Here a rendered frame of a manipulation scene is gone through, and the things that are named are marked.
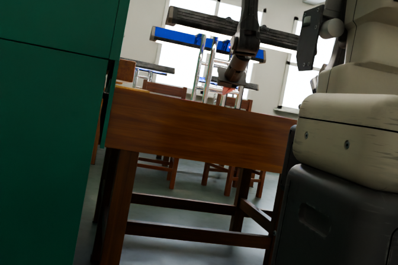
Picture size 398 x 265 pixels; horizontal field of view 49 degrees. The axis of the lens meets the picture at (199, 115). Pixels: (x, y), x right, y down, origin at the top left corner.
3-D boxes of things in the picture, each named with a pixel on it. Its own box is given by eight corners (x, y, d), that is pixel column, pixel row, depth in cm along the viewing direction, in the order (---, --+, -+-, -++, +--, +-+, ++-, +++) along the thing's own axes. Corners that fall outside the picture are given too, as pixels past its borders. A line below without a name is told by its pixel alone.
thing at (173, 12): (317, 55, 176) (320, 38, 176) (167, 22, 162) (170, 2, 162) (308, 57, 184) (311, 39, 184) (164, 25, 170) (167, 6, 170)
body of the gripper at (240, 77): (216, 69, 153) (223, 55, 148) (243, 75, 156) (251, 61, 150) (217, 83, 149) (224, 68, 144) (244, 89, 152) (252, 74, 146)
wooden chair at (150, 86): (124, 182, 370) (143, 77, 368) (125, 173, 414) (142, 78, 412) (175, 190, 376) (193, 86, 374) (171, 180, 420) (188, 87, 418)
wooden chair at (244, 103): (225, 196, 387) (244, 96, 385) (199, 184, 424) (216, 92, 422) (262, 198, 411) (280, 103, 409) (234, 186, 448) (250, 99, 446)
